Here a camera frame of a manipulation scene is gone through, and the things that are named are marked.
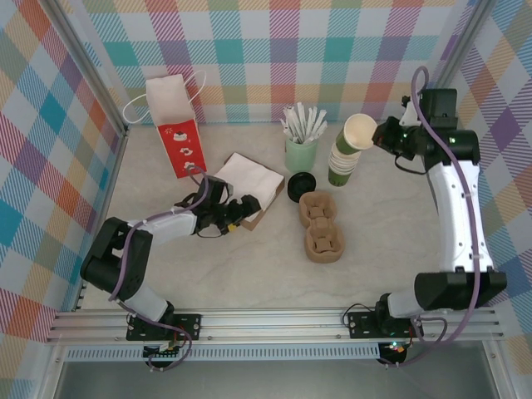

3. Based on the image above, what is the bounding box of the brown cardboard napkin tray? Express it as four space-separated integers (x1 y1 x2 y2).
239 176 288 232

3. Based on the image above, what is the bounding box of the green paper coffee cup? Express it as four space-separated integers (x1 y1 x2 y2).
331 113 379 155

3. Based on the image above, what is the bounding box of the white napkin stack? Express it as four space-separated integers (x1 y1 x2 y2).
214 152 286 211

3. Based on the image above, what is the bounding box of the black plastic cup lid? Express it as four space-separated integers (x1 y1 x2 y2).
289 171 319 195

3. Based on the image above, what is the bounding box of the red paper gift bag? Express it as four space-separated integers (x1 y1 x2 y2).
121 69 208 180

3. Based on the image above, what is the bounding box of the black cup lid stack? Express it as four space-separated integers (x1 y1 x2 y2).
287 185 317 205

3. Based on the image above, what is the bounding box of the green paper cup stack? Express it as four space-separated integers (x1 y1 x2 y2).
327 143 361 188

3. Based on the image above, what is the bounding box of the pale green straw jar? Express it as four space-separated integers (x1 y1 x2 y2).
283 135 321 174

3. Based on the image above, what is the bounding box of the left controller board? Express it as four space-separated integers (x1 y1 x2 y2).
143 340 186 362

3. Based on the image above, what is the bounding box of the controller board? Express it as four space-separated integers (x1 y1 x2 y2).
143 340 186 362
380 340 407 362

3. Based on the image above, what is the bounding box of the grey metal sheet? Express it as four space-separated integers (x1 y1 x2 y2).
53 360 500 399

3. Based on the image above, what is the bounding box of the right controller board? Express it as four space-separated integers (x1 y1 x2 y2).
380 340 407 362

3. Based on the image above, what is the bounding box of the left thin black cable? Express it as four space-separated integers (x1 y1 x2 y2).
195 226 229 239

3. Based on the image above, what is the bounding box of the thin black cable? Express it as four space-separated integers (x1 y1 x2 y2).
195 226 229 239
393 154 429 176

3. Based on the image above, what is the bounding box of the right thin black cable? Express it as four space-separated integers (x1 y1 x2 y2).
393 154 429 176

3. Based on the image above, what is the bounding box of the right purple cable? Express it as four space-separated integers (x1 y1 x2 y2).
384 66 486 369

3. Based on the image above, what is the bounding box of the left aluminium floor rail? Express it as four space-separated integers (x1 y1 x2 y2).
73 128 130 313

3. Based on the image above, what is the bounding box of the left black mount plate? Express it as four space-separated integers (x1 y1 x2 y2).
126 312 204 342

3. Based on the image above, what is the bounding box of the black mount plate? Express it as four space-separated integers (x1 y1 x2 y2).
347 309 425 340
126 312 204 342

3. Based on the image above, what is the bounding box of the right aluminium frame post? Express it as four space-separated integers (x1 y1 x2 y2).
434 0 498 96

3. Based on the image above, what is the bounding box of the aluminium frame post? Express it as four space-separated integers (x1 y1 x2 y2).
48 0 129 138
434 0 498 96

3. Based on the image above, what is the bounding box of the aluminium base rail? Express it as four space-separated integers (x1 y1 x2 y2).
44 307 505 345

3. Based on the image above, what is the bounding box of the slotted grey cable duct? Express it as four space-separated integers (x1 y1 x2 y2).
64 343 382 362

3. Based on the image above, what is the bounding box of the right black mount plate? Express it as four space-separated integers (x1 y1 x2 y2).
347 309 425 340

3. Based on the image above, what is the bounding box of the left aluminium frame post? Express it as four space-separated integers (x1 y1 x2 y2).
48 0 129 138

